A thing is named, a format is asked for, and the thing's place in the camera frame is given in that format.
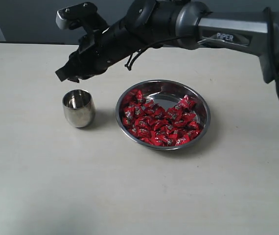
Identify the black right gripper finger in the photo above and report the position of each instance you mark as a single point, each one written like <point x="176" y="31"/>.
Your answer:
<point x="68" y="72"/>
<point x="77" y="77"/>

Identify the stainless steel cup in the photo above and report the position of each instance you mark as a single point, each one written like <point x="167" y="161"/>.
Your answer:
<point x="79" y="108"/>

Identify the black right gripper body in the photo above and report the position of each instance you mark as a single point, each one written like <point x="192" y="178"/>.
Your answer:
<point x="93" y="57"/>

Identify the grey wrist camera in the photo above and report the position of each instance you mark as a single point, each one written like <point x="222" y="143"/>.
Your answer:
<point x="72" y="16"/>

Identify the stainless steel plate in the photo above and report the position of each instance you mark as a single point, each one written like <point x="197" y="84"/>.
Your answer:
<point x="154" y="102"/>

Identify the red wrapped candy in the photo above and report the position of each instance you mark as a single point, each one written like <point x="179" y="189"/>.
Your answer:
<point x="182" y="140"/>
<point x="129" y="113"/>
<point x="186" y="104"/>
<point x="159" y="140"/>

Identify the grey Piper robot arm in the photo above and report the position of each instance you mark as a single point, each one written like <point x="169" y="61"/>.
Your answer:
<point x="176" y="23"/>

